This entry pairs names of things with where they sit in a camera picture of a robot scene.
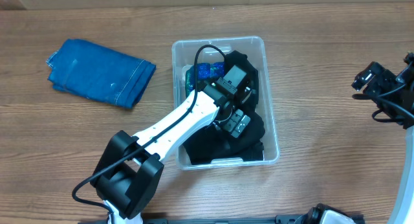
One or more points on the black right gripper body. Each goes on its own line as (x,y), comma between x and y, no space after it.
(378,78)

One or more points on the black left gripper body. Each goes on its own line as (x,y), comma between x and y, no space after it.
(232,121)

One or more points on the sparkly blue green garment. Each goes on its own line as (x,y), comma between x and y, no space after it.
(205,72)

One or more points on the black garment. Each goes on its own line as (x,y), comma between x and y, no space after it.
(240,60)
(212,143)

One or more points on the blue denim jeans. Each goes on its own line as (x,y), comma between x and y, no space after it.
(99,73)

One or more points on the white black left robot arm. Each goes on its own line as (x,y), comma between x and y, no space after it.
(129,170)

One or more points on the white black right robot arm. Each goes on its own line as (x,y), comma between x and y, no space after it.
(403,208)

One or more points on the clear plastic storage bin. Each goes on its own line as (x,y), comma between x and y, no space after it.
(183,53)

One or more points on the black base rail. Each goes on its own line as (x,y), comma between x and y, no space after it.
(319,214)

